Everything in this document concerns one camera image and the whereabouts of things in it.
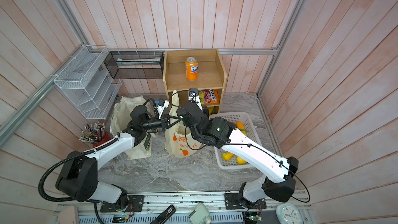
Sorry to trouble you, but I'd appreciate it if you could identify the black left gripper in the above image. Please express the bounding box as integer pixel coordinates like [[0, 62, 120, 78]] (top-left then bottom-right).
[[141, 112, 181, 132]]

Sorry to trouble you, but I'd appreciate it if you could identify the floral canvas tote bag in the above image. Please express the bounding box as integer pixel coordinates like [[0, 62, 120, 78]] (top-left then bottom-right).
[[110, 96, 152, 160]]

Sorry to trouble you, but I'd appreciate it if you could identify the yellow plastic grocery bag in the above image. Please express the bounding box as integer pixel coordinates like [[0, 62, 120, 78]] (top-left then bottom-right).
[[164, 90, 206, 158]]

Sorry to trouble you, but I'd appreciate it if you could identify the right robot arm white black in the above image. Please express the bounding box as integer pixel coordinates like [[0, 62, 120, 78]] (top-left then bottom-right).
[[176, 101, 299, 206]]

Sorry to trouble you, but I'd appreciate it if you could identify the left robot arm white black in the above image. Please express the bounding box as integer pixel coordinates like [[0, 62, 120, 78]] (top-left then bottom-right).
[[38, 101, 180, 208]]

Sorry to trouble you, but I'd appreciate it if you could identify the yellow green snack bag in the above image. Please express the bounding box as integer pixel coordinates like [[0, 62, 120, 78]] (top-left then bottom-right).
[[199, 90, 206, 105]]

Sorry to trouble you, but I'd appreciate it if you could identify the orange snack bag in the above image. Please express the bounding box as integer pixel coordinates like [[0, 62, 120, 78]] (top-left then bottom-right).
[[204, 89, 220, 104]]

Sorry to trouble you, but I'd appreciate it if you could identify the wooden shelf unit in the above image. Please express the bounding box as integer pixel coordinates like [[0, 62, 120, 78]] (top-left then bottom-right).
[[163, 48, 228, 114]]

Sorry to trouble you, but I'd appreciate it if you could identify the orange Fanta can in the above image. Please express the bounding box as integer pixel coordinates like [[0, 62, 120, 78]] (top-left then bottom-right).
[[185, 57, 198, 80]]

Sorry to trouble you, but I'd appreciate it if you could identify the red pen holder with pens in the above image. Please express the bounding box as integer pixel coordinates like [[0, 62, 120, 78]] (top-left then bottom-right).
[[79, 121, 111, 147]]

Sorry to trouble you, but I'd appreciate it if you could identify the orange fruit toy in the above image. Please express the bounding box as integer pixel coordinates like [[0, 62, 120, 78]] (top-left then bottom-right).
[[236, 122, 247, 136]]

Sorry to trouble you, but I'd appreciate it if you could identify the white plastic fruit basket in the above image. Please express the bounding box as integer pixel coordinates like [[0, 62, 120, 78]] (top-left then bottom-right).
[[209, 112, 262, 170]]

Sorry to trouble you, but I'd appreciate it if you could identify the yellow corn toy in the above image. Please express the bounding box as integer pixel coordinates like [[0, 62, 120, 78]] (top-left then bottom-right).
[[221, 152, 234, 161]]

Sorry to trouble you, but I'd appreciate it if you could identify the black remote handset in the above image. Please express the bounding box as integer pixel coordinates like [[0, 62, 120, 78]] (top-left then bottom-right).
[[151, 204, 176, 224]]

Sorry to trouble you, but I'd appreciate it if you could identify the grey small display device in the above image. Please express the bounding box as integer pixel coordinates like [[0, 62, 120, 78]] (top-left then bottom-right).
[[189, 203, 211, 224]]

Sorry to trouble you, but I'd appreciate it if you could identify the white round clock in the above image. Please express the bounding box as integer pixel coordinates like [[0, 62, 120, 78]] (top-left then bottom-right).
[[276, 203, 304, 224]]

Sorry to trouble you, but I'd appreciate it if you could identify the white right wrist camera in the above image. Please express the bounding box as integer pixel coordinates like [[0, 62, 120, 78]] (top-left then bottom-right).
[[188, 88, 202, 110]]

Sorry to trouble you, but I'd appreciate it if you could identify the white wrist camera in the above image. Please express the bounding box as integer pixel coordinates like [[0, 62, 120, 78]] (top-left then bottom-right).
[[188, 88, 202, 110], [154, 99, 170, 119]]

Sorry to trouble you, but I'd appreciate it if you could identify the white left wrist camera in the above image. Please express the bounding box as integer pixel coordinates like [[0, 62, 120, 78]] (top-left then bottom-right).
[[154, 99, 170, 119]]

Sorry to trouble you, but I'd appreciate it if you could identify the white wire mesh shelf rack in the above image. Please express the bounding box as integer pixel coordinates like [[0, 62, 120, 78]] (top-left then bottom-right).
[[54, 45, 121, 120]]

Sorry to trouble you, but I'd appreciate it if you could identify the black mesh wall basket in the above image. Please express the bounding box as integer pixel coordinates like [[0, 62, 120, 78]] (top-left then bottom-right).
[[104, 51, 164, 79]]

